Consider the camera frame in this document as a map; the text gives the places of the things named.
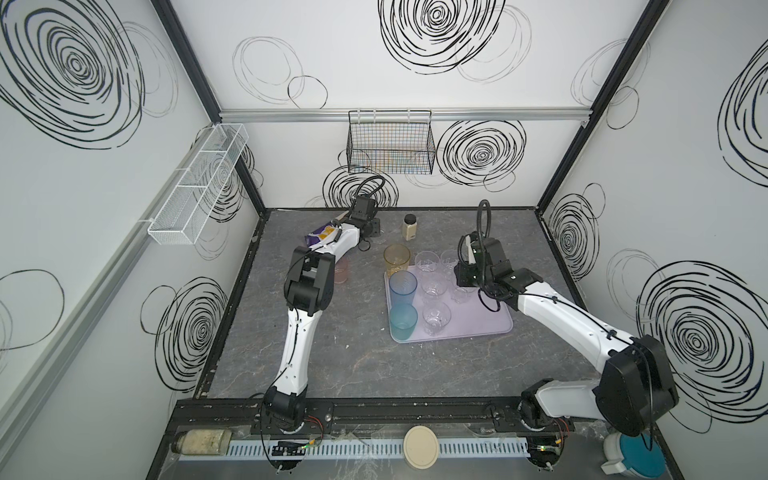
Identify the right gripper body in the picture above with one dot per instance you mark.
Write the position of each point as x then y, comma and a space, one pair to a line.
466, 276

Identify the beige round lid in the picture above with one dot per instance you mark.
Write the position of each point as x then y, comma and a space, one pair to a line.
421, 447

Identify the white mesh wall shelf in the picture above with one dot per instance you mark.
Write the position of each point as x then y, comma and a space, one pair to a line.
189, 206

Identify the blue drinking glass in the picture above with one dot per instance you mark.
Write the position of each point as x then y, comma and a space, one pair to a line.
402, 287

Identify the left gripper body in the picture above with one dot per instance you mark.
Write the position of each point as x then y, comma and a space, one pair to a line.
369, 224

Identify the spice bottle black cap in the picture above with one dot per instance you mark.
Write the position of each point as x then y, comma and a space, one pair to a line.
409, 227

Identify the yellow drinking glass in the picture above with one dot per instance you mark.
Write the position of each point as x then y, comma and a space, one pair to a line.
397, 258

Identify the teal drinking glass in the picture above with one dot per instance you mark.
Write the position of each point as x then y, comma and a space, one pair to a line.
402, 321

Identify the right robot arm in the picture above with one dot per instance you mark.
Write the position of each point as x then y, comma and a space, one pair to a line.
635, 386

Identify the clear ribbed glass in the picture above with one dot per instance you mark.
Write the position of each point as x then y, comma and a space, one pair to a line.
461, 295

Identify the colourful snack bag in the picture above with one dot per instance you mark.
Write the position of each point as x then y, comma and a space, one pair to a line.
321, 235

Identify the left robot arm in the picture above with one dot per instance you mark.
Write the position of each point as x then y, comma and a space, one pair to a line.
308, 291

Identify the white slotted cable duct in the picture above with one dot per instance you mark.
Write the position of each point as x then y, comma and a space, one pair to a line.
354, 449

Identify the black wire basket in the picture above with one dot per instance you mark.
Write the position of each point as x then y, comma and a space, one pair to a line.
390, 141

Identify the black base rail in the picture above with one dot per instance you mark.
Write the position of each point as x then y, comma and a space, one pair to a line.
330, 415

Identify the pink drinking glass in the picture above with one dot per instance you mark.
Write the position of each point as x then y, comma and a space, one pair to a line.
341, 271

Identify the lilac plastic tray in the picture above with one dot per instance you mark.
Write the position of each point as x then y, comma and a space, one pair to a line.
469, 320

